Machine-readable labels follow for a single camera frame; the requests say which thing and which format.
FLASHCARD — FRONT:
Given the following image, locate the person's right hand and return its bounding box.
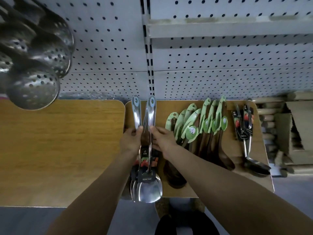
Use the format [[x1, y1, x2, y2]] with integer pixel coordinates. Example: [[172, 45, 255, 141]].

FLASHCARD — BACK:
[[149, 125, 179, 159]]

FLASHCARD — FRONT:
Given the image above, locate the person's black trouser leg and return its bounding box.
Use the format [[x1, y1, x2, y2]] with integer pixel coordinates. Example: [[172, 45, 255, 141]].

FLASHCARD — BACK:
[[181, 210, 220, 235], [154, 214, 186, 235]]

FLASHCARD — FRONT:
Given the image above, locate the bunch of hanging steel ladles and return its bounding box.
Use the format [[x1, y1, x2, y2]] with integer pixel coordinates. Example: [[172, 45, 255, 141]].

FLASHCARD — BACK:
[[0, 0, 75, 111]]

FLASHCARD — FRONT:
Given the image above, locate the person's left hand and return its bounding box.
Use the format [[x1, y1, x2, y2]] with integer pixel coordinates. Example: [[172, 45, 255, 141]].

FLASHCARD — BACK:
[[119, 126, 143, 154]]

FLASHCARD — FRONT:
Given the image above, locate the person's right forearm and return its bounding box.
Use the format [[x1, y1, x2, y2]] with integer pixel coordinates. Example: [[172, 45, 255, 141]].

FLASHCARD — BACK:
[[166, 147, 313, 235]]

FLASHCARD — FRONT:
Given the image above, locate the person's left forearm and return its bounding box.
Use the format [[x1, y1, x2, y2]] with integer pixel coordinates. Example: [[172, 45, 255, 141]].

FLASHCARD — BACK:
[[46, 151, 140, 235]]

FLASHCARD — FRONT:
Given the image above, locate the stack of long beige boxes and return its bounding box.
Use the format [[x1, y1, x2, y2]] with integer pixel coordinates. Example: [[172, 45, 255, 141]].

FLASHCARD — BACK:
[[252, 91, 313, 178]]

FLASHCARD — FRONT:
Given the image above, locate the person's shoe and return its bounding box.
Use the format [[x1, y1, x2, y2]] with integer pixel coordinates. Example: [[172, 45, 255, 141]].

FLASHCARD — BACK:
[[154, 199, 171, 218], [190, 198, 206, 213]]

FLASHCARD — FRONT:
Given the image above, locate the row of dark spoons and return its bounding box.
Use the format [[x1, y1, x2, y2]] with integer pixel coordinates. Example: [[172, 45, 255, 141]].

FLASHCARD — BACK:
[[164, 95, 235, 189]]

